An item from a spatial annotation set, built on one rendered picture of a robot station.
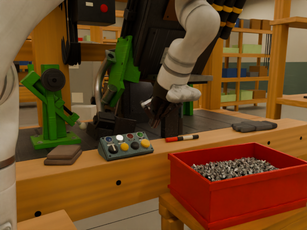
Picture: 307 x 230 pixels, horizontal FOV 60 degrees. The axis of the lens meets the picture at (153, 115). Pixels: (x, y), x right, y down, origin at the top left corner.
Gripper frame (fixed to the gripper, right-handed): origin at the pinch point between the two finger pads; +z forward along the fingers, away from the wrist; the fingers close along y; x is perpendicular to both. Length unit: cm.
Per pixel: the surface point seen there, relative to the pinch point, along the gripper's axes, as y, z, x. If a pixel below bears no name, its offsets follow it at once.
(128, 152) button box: 6.3, 10.0, 2.0
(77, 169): 21.5, 11.1, 3.4
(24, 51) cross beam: 25, 24, -72
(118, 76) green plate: -1.4, 7.0, -29.9
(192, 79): -20.1, -4.0, -13.5
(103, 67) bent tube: 0.7, 9.9, -40.0
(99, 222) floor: -19, 148, -35
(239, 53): -473, 194, -350
